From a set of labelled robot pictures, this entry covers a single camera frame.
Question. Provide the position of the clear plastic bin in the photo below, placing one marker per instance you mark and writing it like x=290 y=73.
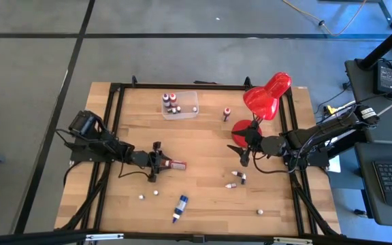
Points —
x=187 y=100

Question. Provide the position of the black power brick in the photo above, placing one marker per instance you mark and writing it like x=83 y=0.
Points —
x=385 y=78

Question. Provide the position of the black stand pole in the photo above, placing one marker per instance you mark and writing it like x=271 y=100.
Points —
x=386 y=46

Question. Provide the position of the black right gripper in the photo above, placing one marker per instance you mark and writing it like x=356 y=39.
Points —
x=259 y=144

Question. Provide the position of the black table frame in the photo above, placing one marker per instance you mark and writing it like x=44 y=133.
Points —
x=148 y=86

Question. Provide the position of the blue-label Chefmaster bottle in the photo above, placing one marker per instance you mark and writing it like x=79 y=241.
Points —
x=180 y=207

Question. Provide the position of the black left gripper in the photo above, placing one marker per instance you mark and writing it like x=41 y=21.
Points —
x=153 y=161

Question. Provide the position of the purple-tipped large bottle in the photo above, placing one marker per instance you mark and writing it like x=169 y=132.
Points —
x=165 y=98

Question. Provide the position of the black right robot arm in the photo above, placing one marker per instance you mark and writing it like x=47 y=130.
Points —
x=318 y=131

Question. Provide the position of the red desk lamp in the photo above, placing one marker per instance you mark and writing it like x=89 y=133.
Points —
x=264 y=98

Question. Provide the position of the orange-tipped orange bottle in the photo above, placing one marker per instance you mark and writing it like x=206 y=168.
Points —
x=179 y=165

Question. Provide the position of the small red-label dropper bottle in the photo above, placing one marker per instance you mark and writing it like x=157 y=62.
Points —
x=230 y=185

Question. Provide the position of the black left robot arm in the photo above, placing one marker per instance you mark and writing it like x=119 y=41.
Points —
x=114 y=148

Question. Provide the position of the white paper label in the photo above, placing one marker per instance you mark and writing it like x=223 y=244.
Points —
x=335 y=166

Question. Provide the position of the orange-tipped red-banded bottle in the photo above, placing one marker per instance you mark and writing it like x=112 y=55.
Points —
x=173 y=98

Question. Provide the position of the black crossbar with brackets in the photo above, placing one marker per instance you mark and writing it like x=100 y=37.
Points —
x=29 y=237

